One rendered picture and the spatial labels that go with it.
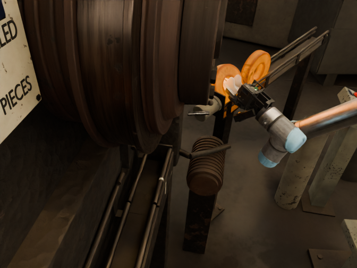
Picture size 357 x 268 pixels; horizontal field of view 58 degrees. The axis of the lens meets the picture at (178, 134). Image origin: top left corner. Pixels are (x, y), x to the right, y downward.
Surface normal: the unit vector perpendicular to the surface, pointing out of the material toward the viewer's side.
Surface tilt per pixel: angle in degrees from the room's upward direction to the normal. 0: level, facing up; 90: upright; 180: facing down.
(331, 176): 90
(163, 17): 74
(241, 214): 0
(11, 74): 90
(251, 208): 0
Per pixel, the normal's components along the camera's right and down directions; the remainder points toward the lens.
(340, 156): -0.17, 0.61
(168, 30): 0.31, 0.41
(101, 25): -0.15, 0.40
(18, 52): 0.99, 0.15
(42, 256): 0.06, -0.77
